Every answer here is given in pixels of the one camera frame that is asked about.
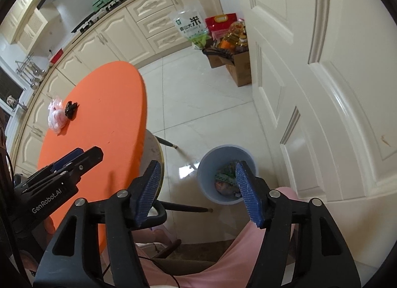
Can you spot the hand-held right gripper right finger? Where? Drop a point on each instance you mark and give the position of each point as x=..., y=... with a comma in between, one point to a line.
x=248, y=195

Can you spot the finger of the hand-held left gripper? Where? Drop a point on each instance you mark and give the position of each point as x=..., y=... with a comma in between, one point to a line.
x=69, y=156
x=90, y=156

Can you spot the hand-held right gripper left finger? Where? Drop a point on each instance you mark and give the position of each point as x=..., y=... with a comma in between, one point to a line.
x=149, y=195

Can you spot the blue plastic bin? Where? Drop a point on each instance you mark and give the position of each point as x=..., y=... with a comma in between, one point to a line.
x=206, y=176

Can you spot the green patterned packet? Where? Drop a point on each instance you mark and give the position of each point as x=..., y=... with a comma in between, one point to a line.
x=225, y=174

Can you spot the round table with orange cover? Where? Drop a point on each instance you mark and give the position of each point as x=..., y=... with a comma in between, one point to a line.
x=102, y=120

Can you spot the pink plastic bag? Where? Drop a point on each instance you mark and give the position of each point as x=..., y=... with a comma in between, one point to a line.
x=57, y=117

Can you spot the black crumpled wrapper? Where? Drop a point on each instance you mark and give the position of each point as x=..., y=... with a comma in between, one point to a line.
x=71, y=109

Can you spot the person's pink pants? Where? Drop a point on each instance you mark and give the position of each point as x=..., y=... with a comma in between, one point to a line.
x=242, y=244

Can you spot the metal sink faucet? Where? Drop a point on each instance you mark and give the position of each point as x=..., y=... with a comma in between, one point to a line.
x=21, y=105

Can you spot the barred window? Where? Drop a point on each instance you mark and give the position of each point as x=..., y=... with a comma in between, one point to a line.
x=11, y=86

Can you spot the hanging utensil rack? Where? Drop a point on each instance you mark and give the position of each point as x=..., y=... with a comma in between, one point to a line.
x=31, y=71

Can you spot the red basin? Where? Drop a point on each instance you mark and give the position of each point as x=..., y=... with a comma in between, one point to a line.
x=56, y=56

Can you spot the row of cream base cabinets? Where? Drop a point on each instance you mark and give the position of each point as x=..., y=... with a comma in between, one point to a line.
x=118, y=36

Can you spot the cardboard box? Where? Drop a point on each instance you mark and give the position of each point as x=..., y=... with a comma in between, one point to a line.
x=242, y=67

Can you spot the cream panelled door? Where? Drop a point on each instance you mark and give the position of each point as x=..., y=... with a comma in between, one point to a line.
x=310, y=74

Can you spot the black gas stove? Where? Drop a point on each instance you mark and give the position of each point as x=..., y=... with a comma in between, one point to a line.
x=93, y=18

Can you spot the cooking oil bottle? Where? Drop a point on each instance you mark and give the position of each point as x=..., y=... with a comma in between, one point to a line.
x=232, y=35

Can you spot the white green rice bag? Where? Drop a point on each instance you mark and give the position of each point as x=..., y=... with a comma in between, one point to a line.
x=187, y=24

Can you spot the red gift bag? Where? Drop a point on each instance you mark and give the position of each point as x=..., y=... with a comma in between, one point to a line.
x=217, y=26

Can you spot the row of cream wall cabinets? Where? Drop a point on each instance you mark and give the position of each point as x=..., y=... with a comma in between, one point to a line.
x=28, y=27

